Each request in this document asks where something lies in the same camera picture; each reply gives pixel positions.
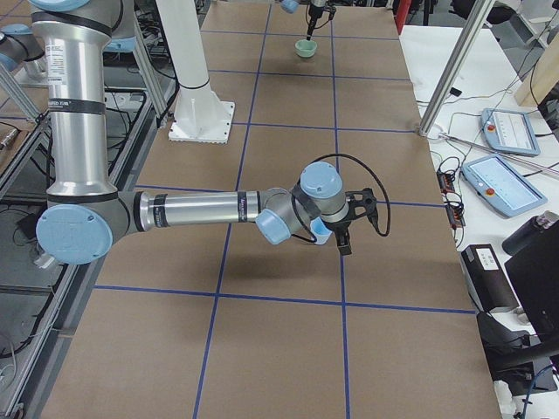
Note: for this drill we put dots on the black box on bench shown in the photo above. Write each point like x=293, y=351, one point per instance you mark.
x=486, y=279

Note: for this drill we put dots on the black monitor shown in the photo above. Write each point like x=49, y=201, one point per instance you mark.
x=533, y=273

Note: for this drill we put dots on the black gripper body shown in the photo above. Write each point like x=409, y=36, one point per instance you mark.
x=337, y=227
x=313, y=17

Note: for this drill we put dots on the orange black adapter board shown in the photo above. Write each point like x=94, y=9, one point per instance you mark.
x=452, y=199

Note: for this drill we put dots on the near blue teach pendant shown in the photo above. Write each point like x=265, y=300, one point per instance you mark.
x=501, y=186

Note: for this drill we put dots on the light blue plastic cup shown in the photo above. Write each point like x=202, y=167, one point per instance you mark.
x=320, y=231

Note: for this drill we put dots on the green bowl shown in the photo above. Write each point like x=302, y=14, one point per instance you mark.
x=305, y=48

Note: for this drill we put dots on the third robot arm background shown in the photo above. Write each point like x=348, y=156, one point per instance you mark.
x=19, y=47

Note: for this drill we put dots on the white camera stand base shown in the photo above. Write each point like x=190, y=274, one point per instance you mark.
x=199, y=115

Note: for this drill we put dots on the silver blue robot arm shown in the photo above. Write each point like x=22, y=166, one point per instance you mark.
x=86, y=213
x=290, y=6

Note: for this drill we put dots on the blue teach pendant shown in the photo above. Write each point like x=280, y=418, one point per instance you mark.
x=509, y=132
x=501, y=186

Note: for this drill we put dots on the far blue teach pendant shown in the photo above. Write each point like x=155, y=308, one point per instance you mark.
x=509, y=132

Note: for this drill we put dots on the brown paper table mat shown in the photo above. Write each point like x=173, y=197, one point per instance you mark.
x=212, y=321

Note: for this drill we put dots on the aluminium frame post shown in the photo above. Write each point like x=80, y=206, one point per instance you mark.
x=467, y=37

